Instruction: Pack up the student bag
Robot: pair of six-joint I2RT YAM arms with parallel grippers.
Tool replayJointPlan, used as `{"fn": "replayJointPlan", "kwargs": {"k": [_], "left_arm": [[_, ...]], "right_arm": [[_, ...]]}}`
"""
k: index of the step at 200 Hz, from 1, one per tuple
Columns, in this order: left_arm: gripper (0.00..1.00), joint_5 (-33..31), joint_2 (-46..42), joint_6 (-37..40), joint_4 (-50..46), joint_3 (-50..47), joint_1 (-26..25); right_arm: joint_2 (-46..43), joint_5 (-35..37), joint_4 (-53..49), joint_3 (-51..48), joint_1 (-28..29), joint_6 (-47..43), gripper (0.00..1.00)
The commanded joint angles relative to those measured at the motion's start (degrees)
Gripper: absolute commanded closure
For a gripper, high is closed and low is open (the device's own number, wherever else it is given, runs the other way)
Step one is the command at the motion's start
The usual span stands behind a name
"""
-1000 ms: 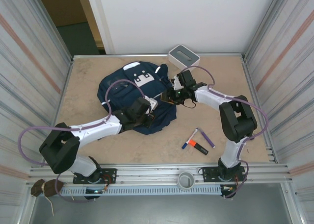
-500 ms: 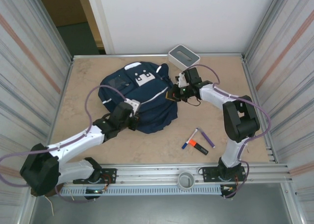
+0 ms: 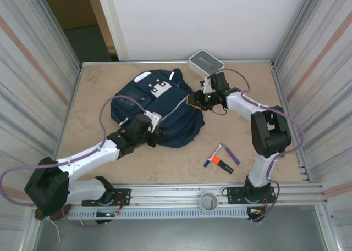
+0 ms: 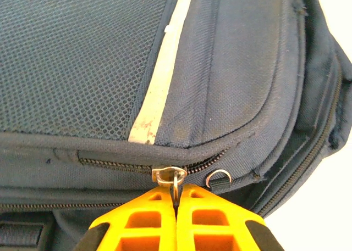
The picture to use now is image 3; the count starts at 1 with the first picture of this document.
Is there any brown wooden door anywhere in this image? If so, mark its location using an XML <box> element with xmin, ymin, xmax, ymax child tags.
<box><xmin>40</xmin><ymin>0</ymin><xmax>116</xmax><ymax>55</ymax></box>

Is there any long aluminium frame rail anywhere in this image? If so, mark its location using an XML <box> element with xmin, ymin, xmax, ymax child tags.
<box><xmin>32</xmin><ymin>182</ymin><xmax>329</xmax><ymax>207</ymax></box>

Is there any navy blue backpack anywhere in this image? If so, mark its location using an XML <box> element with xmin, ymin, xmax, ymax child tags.
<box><xmin>109</xmin><ymin>68</ymin><xmax>206</xmax><ymax>149</ymax></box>

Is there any brown cloth bundle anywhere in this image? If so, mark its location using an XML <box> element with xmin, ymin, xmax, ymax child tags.
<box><xmin>34</xmin><ymin>203</ymin><xmax>73</xmax><ymax>221</ymax></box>

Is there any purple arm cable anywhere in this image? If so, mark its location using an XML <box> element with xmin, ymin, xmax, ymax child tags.
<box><xmin>218</xmin><ymin>68</ymin><xmax>305</xmax><ymax>224</ymax></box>
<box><xmin>0</xmin><ymin>95</ymin><xmax>149</xmax><ymax>228</ymax></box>

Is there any white marker with blue cap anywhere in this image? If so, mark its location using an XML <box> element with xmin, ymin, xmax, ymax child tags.
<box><xmin>203</xmin><ymin>143</ymin><xmax>223</xmax><ymax>168</ymax></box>

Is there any grey plastic pipe ring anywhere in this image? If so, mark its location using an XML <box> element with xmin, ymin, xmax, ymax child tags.
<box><xmin>199</xmin><ymin>192</ymin><xmax>219</xmax><ymax>213</ymax></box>

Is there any orange black highlighter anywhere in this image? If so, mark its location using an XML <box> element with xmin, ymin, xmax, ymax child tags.
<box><xmin>211</xmin><ymin>155</ymin><xmax>235</xmax><ymax>175</ymax></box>

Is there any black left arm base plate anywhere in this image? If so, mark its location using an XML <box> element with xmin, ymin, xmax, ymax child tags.
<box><xmin>104</xmin><ymin>188</ymin><xmax>131</xmax><ymax>207</ymax></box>

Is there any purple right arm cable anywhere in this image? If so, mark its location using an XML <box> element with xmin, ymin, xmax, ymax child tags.
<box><xmin>218</xmin><ymin>68</ymin><xmax>305</xmax><ymax>224</ymax></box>

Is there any purple pen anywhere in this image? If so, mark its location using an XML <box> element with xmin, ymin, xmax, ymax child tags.
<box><xmin>224</xmin><ymin>144</ymin><xmax>242</xmax><ymax>166</ymax></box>

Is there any grey slotted cable duct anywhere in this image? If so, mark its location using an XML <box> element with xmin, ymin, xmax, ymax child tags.
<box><xmin>67</xmin><ymin>208</ymin><xmax>250</xmax><ymax>219</ymax></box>

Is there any black controller board with wires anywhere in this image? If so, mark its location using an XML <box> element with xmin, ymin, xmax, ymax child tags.
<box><xmin>95</xmin><ymin>211</ymin><xmax>122</xmax><ymax>225</ymax></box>
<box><xmin>246</xmin><ymin>207</ymin><xmax>267</xmax><ymax>224</ymax></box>

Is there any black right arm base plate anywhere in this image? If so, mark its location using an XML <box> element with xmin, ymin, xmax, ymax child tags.
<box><xmin>225</xmin><ymin>186</ymin><xmax>277</xmax><ymax>205</ymax></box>

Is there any white grey tissue box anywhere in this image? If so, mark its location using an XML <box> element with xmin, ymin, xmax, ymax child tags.
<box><xmin>188</xmin><ymin>49</ymin><xmax>226</xmax><ymax>83</ymax></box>

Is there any thin aluminium frame rail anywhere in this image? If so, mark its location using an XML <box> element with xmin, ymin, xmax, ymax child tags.
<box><xmin>81</xmin><ymin>59</ymin><xmax>276</xmax><ymax>66</ymax></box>

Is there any aluminium side frame rail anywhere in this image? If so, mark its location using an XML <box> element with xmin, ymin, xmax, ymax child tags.
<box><xmin>48</xmin><ymin>65</ymin><xmax>83</xmax><ymax>186</ymax></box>
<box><xmin>271</xmin><ymin>63</ymin><xmax>311</xmax><ymax>183</ymax></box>

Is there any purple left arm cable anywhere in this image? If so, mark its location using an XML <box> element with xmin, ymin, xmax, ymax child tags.
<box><xmin>0</xmin><ymin>95</ymin><xmax>149</xmax><ymax>228</ymax></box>

